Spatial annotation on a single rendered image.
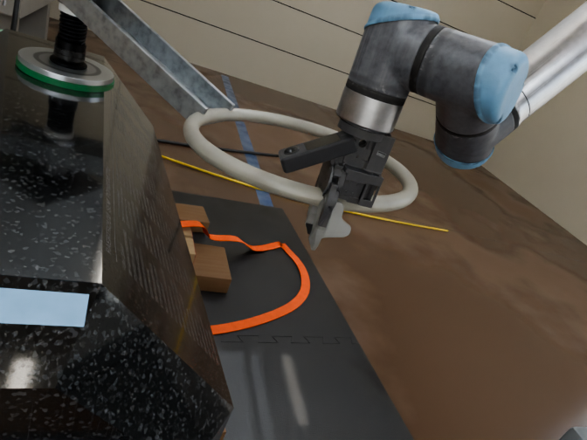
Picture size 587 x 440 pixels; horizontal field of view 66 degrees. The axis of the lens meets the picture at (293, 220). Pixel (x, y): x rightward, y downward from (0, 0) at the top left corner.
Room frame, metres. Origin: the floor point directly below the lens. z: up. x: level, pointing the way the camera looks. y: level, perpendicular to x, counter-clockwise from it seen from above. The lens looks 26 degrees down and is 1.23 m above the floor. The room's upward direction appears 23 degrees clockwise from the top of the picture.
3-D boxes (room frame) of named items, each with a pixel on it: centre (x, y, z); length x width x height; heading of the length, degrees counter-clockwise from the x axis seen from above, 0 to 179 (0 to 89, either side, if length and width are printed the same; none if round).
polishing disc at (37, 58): (1.06, 0.66, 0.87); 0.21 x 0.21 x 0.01
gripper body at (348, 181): (0.69, -0.05, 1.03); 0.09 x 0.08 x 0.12; 105
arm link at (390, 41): (0.68, -0.04, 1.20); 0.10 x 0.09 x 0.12; 64
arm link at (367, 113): (0.69, -0.04, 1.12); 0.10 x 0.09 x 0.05; 15
